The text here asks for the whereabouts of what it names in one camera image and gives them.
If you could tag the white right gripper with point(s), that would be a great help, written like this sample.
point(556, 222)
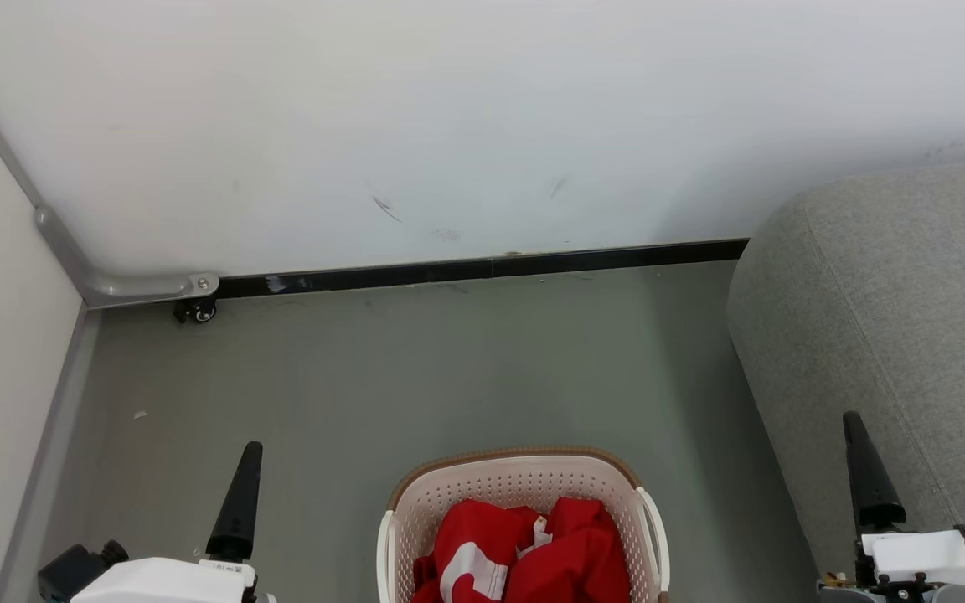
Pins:
point(918, 554)

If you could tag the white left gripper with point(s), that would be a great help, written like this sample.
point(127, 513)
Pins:
point(164, 582)

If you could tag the red garment wide white band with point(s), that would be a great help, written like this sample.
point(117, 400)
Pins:
point(470, 536)

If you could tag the grey fabric sofa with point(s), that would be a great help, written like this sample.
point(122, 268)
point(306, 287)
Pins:
point(910, 293)

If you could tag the small black caster wheel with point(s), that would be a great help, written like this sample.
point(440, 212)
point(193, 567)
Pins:
point(198, 311)

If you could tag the cream perforated laundry basket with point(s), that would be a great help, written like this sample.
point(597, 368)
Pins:
point(491, 486)

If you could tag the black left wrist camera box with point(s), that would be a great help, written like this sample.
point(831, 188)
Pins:
point(72, 574)

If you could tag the grey partition bottom rail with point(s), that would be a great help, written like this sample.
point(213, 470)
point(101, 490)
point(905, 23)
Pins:
point(51, 444)

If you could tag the grey metal corner frame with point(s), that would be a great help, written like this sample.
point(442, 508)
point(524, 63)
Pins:
point(126, 287)

